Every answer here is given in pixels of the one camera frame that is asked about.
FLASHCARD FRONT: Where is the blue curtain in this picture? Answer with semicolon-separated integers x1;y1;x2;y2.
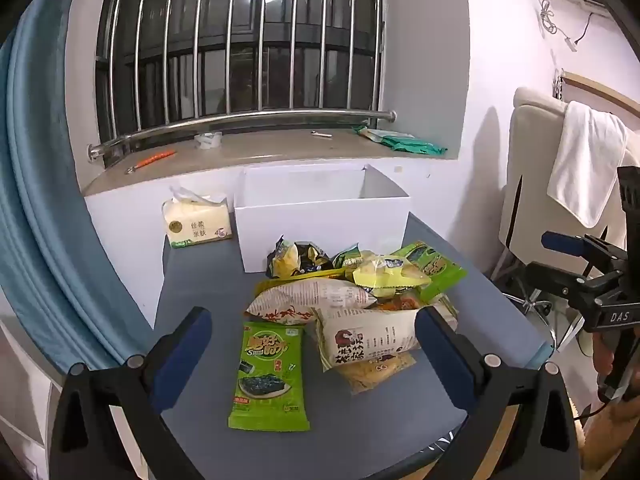
1;0;154;372

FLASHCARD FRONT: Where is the white storage box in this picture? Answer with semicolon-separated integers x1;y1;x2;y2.
233;162;411;273

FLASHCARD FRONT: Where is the green seaweed snack pack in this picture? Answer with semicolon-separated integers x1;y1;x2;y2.
228;322;310;432

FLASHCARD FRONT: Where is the person's right hand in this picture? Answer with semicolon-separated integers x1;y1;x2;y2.
579;326;640;476

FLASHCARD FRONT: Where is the white snack bag dark logo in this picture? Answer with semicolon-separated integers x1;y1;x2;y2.
313;296;459;372

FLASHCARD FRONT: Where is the steel window guard rail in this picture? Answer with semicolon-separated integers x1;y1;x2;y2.
88;0;397;164

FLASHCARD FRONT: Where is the green wet wipes pack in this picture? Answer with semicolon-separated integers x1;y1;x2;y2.
354;126;447;157

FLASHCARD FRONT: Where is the white wall cable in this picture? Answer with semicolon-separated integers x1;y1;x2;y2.
524;0;597;53

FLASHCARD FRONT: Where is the clear wrapped cake snack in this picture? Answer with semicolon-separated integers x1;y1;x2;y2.
336;352;416;394

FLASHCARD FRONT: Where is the white towel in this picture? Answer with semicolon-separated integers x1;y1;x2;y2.
547;101;639;229

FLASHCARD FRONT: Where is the white red chips bag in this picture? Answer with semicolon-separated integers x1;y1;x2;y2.
246;278;376;325

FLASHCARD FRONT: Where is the small white lighter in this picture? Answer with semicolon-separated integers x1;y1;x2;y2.
311;130;333;139

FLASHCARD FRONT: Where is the black yellow chips bag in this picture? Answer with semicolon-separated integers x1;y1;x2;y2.
266;237;333;278

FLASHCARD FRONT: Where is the orange beaded tool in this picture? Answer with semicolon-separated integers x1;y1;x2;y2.
125;150;177;174

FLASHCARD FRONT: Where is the white tape roll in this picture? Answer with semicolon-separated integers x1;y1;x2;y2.
194;131;222;150

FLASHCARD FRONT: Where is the green garlic flavour snack bag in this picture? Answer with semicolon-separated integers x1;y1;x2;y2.
332;244;375;269

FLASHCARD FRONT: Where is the tissue paper pack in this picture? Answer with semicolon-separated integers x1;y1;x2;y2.
162;186;232;248

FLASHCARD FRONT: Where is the white office chair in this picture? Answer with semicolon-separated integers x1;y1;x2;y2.
499;88;639;273

